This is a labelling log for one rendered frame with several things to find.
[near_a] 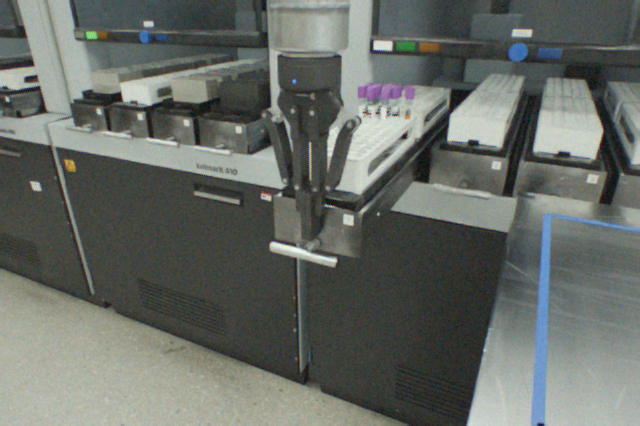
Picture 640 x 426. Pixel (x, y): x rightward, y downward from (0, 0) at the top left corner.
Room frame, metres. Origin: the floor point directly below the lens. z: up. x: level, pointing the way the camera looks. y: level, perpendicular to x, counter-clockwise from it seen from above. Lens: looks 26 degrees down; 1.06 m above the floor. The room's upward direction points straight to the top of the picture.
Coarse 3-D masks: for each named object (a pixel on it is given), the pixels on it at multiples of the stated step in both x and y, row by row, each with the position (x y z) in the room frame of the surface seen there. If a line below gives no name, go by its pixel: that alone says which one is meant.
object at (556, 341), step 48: (528, 240) 0.43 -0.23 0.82; (576, 240) 0.43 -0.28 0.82; (624, 240) 0.43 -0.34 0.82; (528, 288) 0.34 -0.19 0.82; (576, 288) 0.34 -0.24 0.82; (624, 288) 0.34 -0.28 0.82; (528, 336) 0.27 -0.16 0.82; (576, 336) 0.27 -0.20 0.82; (624, 336) 0.27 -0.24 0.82; (480, 384) 0.22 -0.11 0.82; (528, 384) 0.22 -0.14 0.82; (576, 384) 0.22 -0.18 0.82; (624, 384) 0.22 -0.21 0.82
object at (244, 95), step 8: (224, 88) 1.11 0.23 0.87; (232, 88) 1.10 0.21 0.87; (240, 88) 1.09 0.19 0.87; (248, 88) 1.08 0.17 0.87; (256, 88) 1.07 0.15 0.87; (224, 96) 1.11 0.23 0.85; (232, 96) 1.10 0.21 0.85; (240, 96) 1.09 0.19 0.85; (248, 96) 1.08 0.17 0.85; (256, 96) 1.07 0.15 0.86; (224, 104) 1.11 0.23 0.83; (232, 104) 1.10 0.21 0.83; (240, 104) 1.09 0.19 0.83; (248, 104) 1.08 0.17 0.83; (256, 104) 1.07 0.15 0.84
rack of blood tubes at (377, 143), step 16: (336, 128) 0.73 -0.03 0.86; (368, 128) 0.74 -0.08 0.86; (384, 128) 0.73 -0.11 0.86; (400, 128) 0.73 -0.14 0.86; (352, 144) 0.64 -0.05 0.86; (368, 144) 0.65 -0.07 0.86; (384, 144) 0.66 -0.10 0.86; (400, 144) 0.77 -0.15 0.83; (352, 160) 0.57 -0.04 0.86; (368, 160) 0.59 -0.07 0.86; (384, 160) 0.73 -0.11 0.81; (352, 176) 0.57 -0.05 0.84; (368, 176) 0.66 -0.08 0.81
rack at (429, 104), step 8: (416, 88) 1.12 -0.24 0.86; (424, 88) 1.12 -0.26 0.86; (432, 88) 1.12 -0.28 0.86; (440, 88) 1.12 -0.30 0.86; (416, 96) 1.02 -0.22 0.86; (424, 96) 1.02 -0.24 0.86; (432, 96) 1.02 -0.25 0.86; (440, 96) 1.02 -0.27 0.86; (448, 96) 1.09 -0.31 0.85; (416, 104) 0.94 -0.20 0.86; (424, 104) 0.94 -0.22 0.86; (432, 104) 0.94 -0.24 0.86; (440, 104) 1.11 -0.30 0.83; (448, 104) 1.10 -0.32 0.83; (416, 112) 0.86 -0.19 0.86; (424, 112) 0.87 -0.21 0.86; (432, 112) 1.03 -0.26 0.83; (440, 112) 1.02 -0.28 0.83; (424, 120) 1.02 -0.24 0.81; (432, 120) 0.95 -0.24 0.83; (416, 128) 0.85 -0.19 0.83; (424, 128) 0.89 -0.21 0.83; (416, 136) 0.85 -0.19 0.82
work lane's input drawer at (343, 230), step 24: (432, 144) 0.89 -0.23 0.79; (408, 168) 0.73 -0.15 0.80; (288, 192) 0.58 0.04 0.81; (336, 192) 0.57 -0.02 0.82; (384, 192) 0.61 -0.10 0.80; (288, 216) 0.57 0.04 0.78; (336, 216) 0.54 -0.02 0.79; (360, 216) 0.53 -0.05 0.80; (384, 216) 0.62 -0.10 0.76; (288, 240) 0.58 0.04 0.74; (312, 240) 0.55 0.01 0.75; (336, 240) 0.54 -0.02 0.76; (360, 240) 0.53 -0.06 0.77; (336, 264) 0.50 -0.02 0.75
